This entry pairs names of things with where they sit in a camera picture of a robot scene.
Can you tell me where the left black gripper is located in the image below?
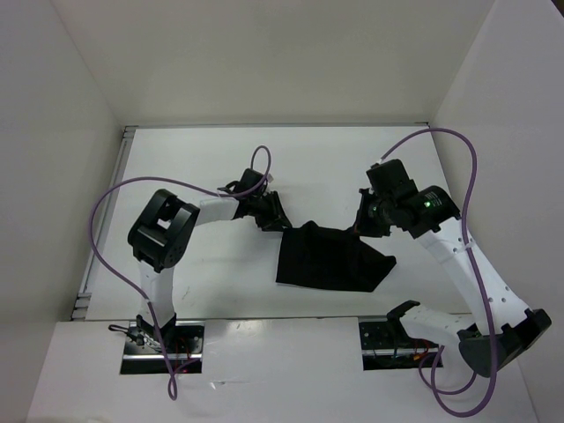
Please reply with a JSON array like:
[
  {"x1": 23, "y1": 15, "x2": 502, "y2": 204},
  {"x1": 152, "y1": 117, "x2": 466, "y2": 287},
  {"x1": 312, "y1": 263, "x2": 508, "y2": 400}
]
[{"x1": 249, "y1": 191, "x2": 292, "y2": 233}]

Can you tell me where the black skirt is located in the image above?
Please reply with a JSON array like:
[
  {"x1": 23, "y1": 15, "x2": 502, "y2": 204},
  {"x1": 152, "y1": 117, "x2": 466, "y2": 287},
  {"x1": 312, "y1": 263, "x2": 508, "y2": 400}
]
[{"x1": 276, "y1": 221, "x2": 397, "y2": 293}]

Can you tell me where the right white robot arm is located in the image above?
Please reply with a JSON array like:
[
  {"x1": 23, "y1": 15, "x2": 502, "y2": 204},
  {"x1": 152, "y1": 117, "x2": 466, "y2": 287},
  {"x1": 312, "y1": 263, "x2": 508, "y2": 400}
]
[{"x1": 352, "y1": 184, "x2": 552, "y2": 377}]

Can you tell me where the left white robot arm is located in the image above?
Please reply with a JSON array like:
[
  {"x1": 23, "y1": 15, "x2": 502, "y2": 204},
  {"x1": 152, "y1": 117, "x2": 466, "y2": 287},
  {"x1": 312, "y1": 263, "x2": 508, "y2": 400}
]
[{"x1": 128, "y1": 189, "x2": 292, "y2": 353}]

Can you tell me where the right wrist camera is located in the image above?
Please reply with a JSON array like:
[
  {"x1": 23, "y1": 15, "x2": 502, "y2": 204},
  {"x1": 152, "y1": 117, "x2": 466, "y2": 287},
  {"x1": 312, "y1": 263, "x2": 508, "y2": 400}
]
[{"x1": 366, "y1": 159, "x2": 417, "y2": 197}]

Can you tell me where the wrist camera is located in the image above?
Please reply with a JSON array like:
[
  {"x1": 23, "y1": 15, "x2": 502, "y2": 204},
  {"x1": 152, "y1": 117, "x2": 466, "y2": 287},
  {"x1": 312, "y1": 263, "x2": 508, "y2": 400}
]
[
  {"x1": 234, "y1": 168, "x2": 272, "y2": 197},
  {"x1": 366, "y1": 159, "x2": 417, "y2": 197}
]

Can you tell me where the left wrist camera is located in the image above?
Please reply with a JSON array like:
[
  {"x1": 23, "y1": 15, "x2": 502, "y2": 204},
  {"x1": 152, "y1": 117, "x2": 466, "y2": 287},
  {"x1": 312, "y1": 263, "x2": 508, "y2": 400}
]
[{"x1": 234, "y1": 168, "x2": 272, "y2": 197}]

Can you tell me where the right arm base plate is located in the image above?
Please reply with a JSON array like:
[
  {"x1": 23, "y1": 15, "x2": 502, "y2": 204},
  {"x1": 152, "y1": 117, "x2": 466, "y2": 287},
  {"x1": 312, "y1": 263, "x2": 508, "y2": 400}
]
[{"x1": 358, "y1": 317, "x2": 438, "y2": 371}]

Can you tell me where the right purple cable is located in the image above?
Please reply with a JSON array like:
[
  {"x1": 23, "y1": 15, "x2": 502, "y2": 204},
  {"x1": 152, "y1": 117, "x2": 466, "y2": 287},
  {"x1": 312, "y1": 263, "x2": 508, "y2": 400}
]
[{"x1": 379, "y1": 127, "x2": 497, "y2": 416}]

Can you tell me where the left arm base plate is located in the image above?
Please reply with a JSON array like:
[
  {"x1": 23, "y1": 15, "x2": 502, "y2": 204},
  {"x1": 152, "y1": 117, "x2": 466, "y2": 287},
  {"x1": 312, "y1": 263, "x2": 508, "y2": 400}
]
[{"x1": 108, "y1": 321, "x2": 204, "y2": 375}]

